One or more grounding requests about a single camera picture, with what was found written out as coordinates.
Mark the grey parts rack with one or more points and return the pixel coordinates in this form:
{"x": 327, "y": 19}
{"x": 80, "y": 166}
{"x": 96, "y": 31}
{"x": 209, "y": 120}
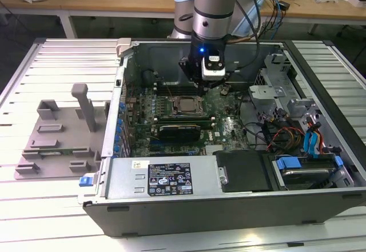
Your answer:
{"x": 65, "y": 137}

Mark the black power adapter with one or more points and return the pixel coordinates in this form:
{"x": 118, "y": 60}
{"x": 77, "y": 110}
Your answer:
{"x": 284, "y": 4}

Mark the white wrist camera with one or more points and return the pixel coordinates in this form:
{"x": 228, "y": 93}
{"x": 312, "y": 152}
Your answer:
{"x": 213, "y": 69}

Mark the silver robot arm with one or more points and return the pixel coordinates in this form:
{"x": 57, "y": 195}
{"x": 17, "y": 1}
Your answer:
{"x": 213, "y": 12}

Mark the black graphics card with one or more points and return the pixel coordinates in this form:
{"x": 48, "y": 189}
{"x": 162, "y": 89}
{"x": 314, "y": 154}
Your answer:
{"x": 178, "y": 133}

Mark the silver chipset heatsink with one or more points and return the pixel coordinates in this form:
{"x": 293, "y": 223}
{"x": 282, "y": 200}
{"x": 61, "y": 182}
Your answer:
{"x": 215, "y": 148}

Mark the silver power supply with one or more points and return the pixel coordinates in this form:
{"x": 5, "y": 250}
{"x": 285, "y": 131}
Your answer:
{"x": 125, "y": 175}

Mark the blue disk carrier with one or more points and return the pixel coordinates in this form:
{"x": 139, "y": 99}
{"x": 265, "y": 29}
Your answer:
{"x": 288, "y": 163}

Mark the black plastic shroud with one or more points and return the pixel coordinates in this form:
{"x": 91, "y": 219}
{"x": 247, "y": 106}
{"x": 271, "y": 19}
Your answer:
{"x": 246, "y": 172}

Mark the black expansion slot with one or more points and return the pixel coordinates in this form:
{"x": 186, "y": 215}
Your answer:
{"x": 171, "y": 148}

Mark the thin metal locking lever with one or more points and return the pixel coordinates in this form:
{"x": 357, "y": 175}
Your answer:
{"x": 170, "y": 92}

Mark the green motherboard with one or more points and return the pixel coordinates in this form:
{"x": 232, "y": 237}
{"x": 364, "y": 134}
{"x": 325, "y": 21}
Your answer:
{"x": 228, "y": 126}

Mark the silver metal drive cage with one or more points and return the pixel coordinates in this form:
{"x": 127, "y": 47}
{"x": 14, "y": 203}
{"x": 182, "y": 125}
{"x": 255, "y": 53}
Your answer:
{"x": 266, "y": 92}

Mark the hard disk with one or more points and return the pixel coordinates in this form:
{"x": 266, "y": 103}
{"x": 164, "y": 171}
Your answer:
{"x": 308, "y": 179}

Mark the open PC case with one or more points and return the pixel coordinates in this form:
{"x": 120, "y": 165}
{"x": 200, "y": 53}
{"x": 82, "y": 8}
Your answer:
{"x": 200, "y": 212}

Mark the CPU socket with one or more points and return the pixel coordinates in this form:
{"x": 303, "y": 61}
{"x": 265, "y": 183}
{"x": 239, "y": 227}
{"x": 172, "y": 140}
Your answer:
{"x": 172, "y": 114}

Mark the blue case latch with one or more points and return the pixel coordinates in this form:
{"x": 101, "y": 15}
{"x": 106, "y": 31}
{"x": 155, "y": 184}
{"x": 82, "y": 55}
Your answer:
{"x": 85, "y": 181}

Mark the round coin battery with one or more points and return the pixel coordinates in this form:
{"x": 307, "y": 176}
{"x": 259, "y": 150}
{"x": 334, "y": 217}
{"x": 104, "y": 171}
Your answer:
{"x": 225, "y": 90}

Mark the blue slot clip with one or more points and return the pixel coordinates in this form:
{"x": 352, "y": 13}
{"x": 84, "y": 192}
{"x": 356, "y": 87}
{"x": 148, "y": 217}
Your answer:
{"x": 119, "y": 128}
{"x": 123, "y": 107}
{"x": 120, "y": 119}
{"x": 117, "y": 139}
{"x": 115, "y": 149}

